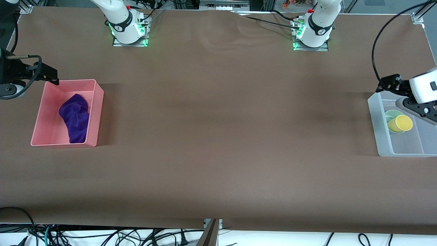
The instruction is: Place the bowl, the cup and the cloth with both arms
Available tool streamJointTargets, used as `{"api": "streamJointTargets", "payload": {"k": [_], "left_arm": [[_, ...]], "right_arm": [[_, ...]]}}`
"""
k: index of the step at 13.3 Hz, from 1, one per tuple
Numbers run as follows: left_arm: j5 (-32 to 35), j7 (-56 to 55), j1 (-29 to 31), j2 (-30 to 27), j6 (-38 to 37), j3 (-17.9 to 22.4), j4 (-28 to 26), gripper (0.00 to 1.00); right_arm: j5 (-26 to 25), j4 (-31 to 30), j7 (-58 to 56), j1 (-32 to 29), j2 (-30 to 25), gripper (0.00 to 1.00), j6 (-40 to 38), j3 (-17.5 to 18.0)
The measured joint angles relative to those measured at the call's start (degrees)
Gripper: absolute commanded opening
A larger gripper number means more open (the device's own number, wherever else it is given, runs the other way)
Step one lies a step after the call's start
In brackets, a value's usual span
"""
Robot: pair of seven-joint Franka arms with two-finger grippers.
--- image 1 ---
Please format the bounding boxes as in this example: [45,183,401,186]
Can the green bowl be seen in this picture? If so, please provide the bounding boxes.
[385,109,405,134]

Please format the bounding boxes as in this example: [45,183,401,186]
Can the yellow cup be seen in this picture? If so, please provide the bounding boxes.
[387,114,414,134]

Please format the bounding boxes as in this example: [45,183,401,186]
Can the purple cloth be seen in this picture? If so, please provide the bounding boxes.
[58,94,91,144]

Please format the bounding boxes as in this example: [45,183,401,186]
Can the pink plastic bin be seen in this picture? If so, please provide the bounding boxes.
[30,79,104,148]

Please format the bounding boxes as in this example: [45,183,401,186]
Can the clear plastic bin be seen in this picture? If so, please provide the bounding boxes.
[368,92,437,158]

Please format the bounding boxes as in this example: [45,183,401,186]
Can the brown table cover sheet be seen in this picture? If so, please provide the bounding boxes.
[0,6,437,235]

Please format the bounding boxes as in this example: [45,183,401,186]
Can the grey background device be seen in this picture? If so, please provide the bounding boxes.
[199,0,250,11]

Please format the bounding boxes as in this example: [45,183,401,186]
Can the brown wooden board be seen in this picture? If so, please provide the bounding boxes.
[197,219,219,246]

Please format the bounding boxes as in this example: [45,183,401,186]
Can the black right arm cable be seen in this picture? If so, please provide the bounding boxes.
[0,20,43,100]

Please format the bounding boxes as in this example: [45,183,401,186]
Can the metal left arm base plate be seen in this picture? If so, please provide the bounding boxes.
[293,20,329,52]

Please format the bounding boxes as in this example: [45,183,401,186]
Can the black right base cables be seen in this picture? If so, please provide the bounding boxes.
[131,0,165,23]

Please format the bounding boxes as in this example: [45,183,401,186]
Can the short black table cable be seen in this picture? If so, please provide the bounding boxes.
[271,10,304,22]

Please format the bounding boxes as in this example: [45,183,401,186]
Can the black looped floor cable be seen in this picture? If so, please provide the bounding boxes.
[0,206,37,246]

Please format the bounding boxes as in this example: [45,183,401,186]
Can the long black table cable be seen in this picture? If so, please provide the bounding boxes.
[229,10,304,30]

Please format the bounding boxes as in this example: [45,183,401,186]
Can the white metal bracket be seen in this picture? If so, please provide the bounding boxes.
[203,219,223,230]

